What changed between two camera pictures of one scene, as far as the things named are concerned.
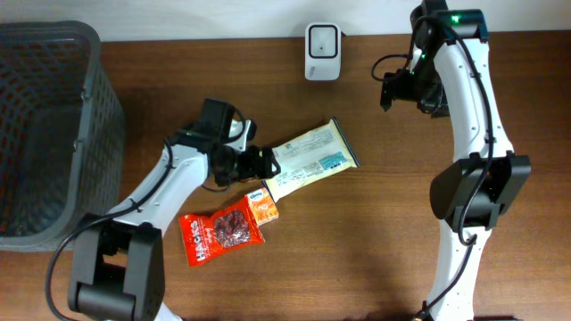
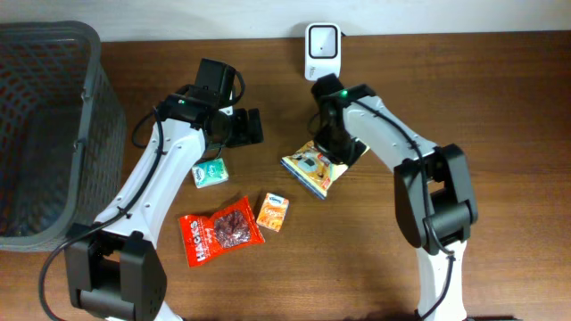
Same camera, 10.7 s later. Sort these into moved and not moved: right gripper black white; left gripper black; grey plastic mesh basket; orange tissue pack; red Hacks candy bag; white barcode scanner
Moved: left gripper black; right gripper black white; orange tissue pack
Not moved: red Hacks candy bag; white barcode scanner; grey plastic mesh basket
